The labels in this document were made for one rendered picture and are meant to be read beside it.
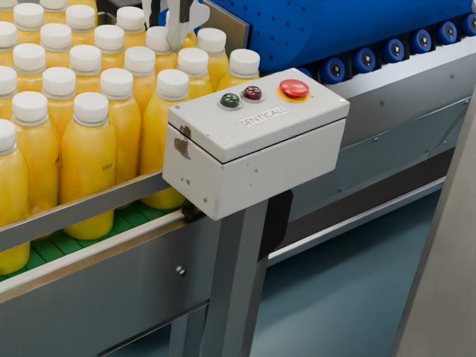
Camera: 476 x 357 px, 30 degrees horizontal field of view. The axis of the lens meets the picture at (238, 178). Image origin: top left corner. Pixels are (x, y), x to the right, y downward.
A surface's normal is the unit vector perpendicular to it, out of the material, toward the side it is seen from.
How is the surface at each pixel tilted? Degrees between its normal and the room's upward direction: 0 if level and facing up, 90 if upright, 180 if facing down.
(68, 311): 90
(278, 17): 90
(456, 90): 71
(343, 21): 96
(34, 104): 0
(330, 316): 0
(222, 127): 0
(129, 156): 90
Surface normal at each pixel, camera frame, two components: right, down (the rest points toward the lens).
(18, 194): 0.74, 0.46
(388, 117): 0.66, 0.20
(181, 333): -0.75, 0.29
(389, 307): 0.13, -0.81
